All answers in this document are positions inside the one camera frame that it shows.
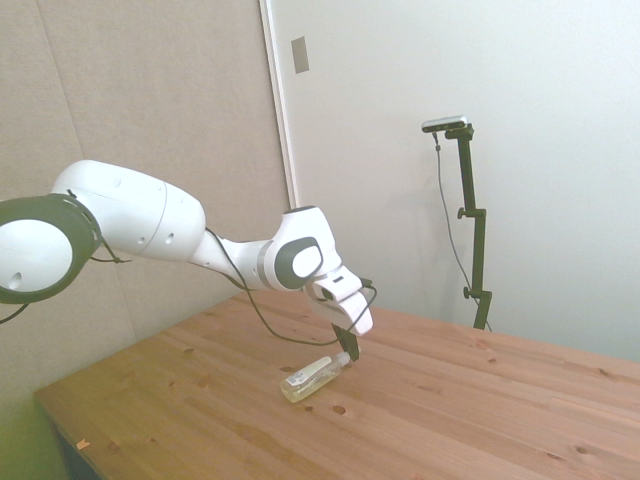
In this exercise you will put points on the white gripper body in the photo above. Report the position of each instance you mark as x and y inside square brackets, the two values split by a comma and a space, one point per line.
[357, 315]

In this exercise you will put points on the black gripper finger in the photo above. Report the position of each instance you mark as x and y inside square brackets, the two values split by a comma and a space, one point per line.
[354, 347]
[341, 337]

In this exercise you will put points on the clear sanitizer bottle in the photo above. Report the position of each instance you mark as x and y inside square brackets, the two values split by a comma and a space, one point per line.
[307, 380]

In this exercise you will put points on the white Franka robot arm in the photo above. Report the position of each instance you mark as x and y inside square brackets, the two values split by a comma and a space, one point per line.
[150, 220]

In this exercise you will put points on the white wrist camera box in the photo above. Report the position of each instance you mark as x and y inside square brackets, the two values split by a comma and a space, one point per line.
[340, 285]

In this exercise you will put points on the black camera stand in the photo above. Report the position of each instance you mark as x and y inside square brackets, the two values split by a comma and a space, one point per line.
[477, 240]

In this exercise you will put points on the white door frame trim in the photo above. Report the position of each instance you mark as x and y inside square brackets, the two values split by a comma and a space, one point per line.
[282, 125]

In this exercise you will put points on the silver camera on stand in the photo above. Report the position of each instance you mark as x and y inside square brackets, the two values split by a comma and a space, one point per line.
[445, 123]

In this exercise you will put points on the grey wall plate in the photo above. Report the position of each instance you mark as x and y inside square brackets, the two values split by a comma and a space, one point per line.
[300, 55]

